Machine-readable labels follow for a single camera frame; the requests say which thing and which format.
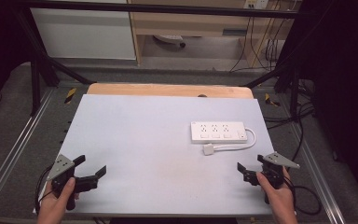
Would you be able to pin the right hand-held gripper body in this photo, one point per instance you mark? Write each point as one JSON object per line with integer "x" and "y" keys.
{"x": 273, "y": 174}

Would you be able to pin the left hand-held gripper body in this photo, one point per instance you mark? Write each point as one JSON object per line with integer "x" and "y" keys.
{"x": 61, "y": 165}

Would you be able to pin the person's right hand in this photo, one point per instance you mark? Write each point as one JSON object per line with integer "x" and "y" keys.
{"x": 281, "y": 202}

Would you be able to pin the person's left hand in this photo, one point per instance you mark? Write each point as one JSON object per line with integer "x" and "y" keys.
{"x": 52, "y": 208}

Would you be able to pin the white plug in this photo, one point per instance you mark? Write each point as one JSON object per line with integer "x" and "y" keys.
{"x": 208, "y": 149}

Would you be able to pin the white power strip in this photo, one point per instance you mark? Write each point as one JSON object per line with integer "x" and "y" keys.
{"x": 217, "y": 132}

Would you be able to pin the white board table cover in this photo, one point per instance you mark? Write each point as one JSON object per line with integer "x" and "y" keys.
{"x": 143, "y": 155}

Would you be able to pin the yellow black tape strip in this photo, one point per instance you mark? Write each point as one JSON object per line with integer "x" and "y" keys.
{"x": 70, "y": 95}
{"x": 271, "y": 100}

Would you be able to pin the wooden table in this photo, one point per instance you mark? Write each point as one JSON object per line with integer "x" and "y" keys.
{"x": 167, "y": 90}

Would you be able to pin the black curtain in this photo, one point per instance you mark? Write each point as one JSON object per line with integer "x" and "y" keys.
{"x": 0, "y": 46}
{"x": 345, "y": 77}

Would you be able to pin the white cabinet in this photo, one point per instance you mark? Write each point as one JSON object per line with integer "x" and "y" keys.
{"x": 84, "y": 34}

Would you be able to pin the grey white device under desk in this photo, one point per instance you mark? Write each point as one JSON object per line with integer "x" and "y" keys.
{"x": 169, "y": 39}

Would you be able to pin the light wooden desk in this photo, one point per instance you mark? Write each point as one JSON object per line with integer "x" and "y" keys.
{"x": 192, "y": 23}

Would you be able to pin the aluminium floor rail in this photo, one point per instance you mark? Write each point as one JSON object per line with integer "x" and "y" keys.
{"x": 15, "y": 146}
{"x": 317, "y": 174}

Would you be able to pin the white wall socket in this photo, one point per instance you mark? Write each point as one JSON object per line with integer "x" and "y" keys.
{"x": 256, "y": 3}

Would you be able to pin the black metal frame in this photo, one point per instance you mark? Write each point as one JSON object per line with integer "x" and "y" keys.
{"x": 155, "y": 7}

